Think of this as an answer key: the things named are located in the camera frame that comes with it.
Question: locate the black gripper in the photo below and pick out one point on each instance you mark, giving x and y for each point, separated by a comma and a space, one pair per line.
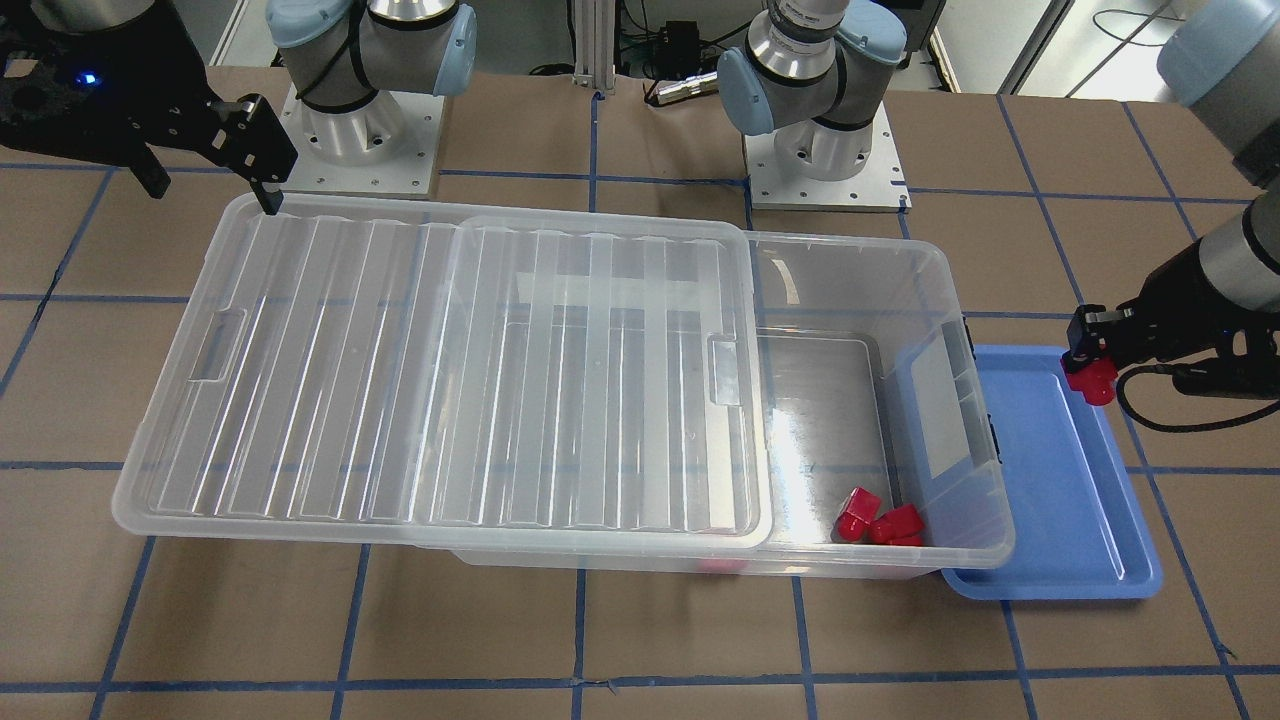
1168, 303
152, 75

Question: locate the clear plastic box lid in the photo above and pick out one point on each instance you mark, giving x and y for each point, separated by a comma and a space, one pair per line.
460, 377

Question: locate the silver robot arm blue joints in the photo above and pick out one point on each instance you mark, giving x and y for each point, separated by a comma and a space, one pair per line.
827, 61
341, 54

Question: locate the blue plastic tray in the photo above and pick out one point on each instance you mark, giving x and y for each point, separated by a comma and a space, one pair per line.
1081, 534

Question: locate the clear plastic storage box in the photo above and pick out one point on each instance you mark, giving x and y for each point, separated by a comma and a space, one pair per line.
869, 379

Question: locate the red toy block under lid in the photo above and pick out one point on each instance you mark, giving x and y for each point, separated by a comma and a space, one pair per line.
722, 566

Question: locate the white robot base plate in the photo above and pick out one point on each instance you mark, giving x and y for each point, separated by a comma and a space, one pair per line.
808, 167
386, 149

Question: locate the aluminium frame post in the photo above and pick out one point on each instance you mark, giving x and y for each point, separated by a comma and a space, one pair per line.
595, 45

